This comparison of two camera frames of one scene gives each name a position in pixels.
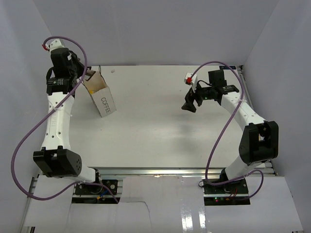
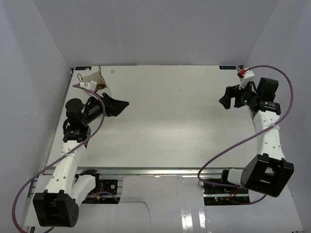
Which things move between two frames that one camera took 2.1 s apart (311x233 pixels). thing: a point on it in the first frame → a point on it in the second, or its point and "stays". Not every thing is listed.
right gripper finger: [190, 95] → [231, 91]
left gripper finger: [85, 77] → [114, 107]
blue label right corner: [224, 67] stays
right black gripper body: [202, 93] → [246, 96]
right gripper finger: [189, 105] → [226, 101]
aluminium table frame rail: [163, 172] stays
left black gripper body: [74, 70] → [98, 108]
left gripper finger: [80, 65] → [110, 100]
